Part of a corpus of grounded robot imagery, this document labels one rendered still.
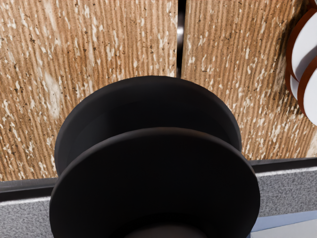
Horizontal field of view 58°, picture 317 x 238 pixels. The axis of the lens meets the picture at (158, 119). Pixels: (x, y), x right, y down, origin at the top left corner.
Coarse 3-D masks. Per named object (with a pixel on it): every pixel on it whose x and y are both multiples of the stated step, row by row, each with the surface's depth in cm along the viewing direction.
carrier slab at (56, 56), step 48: (0, 0) 21; (48, 0) 21; (96, 0) 22; (144, 0) 22; (0, 48) 23; (48, 48) 23; (96, 48) 24; (144, 48) 24; (0, 96) 25; (48, 96) 25; (0, 144) 27; (48, 144) 28
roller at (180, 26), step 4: (180, 8) 26; (184, 8) 26; (180, 12) 26; (184, 12) 26; (180, 16) 25; (184, 16) 25; (180, 20) 25; (184, 20) 25; (180, 24) 25; (180, 28) 25; (180, 32) 25; (180, 36) 25; (180, 40) 26; (180, 44) 26; (180, 48) 26; (180, 52) 27
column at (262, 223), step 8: (272, 216) 47; (280, 216) 47; (288, 216) 48; (296, 216) 48; (304, 216) 48; (312, 216) 48; (256, 224) 48; (264, 224) 48; (272, 224) 48; (280, 224) 48; (288, 224) 49
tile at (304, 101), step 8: (312, 64) 22; (304, 72) 23; (312, 72) 22; (304, 80) 22; (312, 80) 22; (304, 88) 22; (312, 88) 22; (304, 96) 23; (312, 96) 23; (304, 104) 23; (312, 104) 23; (304, 112) 24; (312, 112) 23; (312, 120) 24
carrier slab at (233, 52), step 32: (192, 0) 22; (224, 0) 23; (256, 0) 23; (288, 0) 23; (192, 32) 24; (224, 32) 24; (256, 32) 24; (288, 32) 25; (192, 64) 25; (224, 64) 25; (256, 64) 26; (224, 96) 27; (256, 96) 28; (288, 96) 28; (256, 128) 29; (288, 128) 30
